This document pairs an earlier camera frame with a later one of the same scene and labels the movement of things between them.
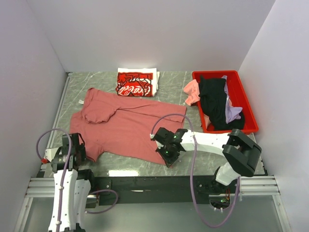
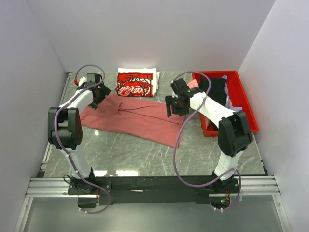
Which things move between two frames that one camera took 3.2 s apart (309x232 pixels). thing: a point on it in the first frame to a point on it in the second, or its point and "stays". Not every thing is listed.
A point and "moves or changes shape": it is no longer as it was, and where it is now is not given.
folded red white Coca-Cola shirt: x=137 y=82 stays
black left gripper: x=82 y=150 to x=104 y=92
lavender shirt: x=232 y=113 stays
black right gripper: x=168 y=161 to x=169 y=101
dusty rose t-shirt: x=106 y=123 moves or changes shape
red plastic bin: x=238 y=97 stays
